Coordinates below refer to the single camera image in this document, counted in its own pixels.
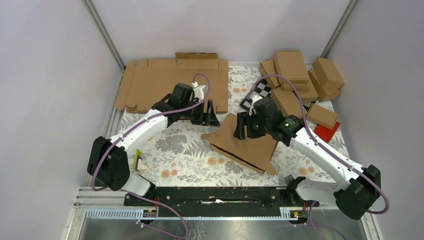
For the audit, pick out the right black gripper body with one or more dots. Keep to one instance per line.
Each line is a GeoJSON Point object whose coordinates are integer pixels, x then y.
{"type": "Point", "coordinates": [256, 127]}

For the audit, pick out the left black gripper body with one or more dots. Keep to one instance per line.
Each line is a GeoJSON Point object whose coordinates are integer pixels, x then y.
{"type": "Point", "coordinates": [195, 115]}

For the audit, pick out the cardboard box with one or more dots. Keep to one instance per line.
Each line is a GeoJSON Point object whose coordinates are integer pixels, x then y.
{"type": "Point", "coordinates": [291, 65]}
{"type": "Point", "coordinates": [255, 154]}
{"type": "Point", "coordinates": [324, 93]}
{"type": "Point", "coordinates": [298, 86]}
{"type": "Point", "coordinates": [267, 68]}
{"type": "Point", "coordinates": [327, 73]}

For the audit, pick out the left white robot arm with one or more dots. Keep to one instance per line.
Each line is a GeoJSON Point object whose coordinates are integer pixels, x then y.
{"type": "Point", "coordinates": [109, 158]}

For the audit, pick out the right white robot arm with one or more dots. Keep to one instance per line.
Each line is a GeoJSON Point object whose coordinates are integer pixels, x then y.
{"type": "Point", "coordinates": [356, 189]}

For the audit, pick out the folded box on checkerboard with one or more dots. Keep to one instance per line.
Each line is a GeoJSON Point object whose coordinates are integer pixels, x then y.
{"type": "Point", "coordinates": [287, 102]}

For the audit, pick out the leaning folded cardboard box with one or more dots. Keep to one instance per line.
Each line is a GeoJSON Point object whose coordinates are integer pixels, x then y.
{"type": "Point", "coordinates": [267, 68]}

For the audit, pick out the folded box on red box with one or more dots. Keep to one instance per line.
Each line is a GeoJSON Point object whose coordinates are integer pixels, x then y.
{"type": "Point", "coordinates": [322, 116]}

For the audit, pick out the floral patterned table mat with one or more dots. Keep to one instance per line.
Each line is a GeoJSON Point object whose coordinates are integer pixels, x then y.
{"type": "Point", "coordinates": [178, 157]}

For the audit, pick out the black white checkerboard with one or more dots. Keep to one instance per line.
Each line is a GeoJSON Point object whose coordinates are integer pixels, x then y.
{"type": "Point", "coordinates": [264, 90]}

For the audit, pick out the stack of flat cardboard sheets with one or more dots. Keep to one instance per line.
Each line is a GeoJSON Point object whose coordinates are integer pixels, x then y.
{"type": "Point", "coordinates": [149, 80]}

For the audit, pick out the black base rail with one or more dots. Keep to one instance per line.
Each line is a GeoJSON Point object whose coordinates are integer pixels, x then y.
{"type": "Point", "coordinates": [223, 202]}

